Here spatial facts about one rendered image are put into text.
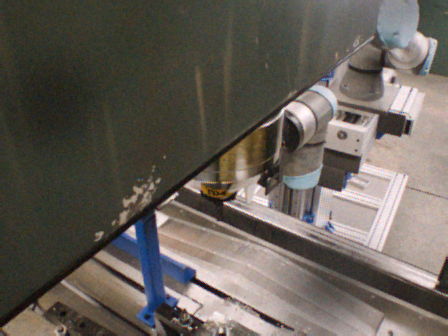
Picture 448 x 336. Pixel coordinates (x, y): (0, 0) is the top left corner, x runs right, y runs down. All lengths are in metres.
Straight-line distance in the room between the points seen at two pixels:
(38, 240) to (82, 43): 0.10
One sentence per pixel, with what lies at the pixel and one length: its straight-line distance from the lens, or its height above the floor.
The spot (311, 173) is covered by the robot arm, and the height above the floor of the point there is 1.30.
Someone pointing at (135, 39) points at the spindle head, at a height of 1.71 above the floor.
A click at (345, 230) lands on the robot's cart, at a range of 2.41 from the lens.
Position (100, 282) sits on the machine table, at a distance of 1.22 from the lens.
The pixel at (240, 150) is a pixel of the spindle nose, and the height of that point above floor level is 1.52.
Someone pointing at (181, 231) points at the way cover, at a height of 0.71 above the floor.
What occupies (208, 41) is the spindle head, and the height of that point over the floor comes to 1.69.
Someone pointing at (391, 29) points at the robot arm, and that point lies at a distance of 1.03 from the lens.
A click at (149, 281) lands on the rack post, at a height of 1.03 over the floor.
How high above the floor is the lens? 1.78
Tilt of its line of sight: 34 degrees down
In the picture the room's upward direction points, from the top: straight up
